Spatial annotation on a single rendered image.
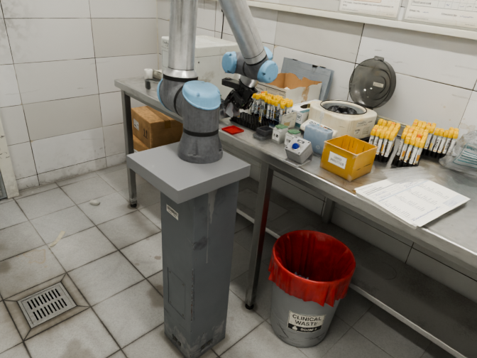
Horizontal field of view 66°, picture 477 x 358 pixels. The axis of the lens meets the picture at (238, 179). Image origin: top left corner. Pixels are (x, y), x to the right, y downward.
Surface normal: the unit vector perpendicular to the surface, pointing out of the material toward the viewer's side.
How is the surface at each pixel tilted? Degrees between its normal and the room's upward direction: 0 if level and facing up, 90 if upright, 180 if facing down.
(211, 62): 90
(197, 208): 90
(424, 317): 0
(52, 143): 90
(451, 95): 90
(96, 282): 0
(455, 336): 0
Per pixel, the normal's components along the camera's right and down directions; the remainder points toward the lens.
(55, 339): 0.07, -0.87
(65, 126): 0.69, 0.40
